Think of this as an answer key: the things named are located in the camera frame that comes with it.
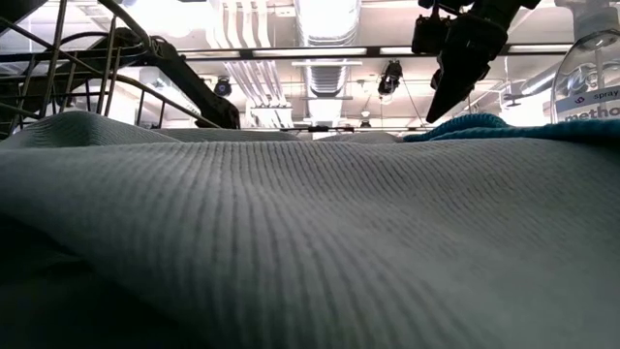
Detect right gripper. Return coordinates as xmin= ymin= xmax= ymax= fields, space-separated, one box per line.
xmin=425 ymin=0 xmax=542 ymax=122

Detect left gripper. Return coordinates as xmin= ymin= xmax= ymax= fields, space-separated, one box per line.
xmin=192 ymin=90 xmax=242 ymax=130

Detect light blue microfiber towel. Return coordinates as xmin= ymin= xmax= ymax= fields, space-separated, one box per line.
xmin=0 ymin=110 xmax=620 ymax=349

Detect black ceiling spotlight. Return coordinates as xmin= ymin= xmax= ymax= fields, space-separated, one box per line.
xmin=377 ymin=59 xmax=405 ymax=97
xmin=213 ymin=76 xmax=233 ymax=100

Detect white ceiling pipes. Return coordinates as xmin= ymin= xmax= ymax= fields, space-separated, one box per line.
xmin=206 ymin=0 xmax=295 ymax=130

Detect black overhead rig bar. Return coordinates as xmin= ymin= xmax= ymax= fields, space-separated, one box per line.
xmin=176 ymin=43 xmax=575 ymax=62

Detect clear plastic spray bottle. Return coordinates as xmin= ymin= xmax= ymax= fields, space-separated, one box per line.
xmin=550 ymin=0 xmax=620 ymax=123

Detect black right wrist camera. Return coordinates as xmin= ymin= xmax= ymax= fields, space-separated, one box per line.
xmin=411 ymin=13 xmax=451 ymax=55

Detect gold wire basket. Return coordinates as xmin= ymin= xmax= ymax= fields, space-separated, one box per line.
xmin=0 ymin=0 xmax=154 ymax=142
xmin=113 ymin=72 xmax=222 ymax=130

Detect silver ceiling air duct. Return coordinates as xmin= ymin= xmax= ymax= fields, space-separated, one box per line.
xmin=294 ymin=0 xmax=362 ymax=98

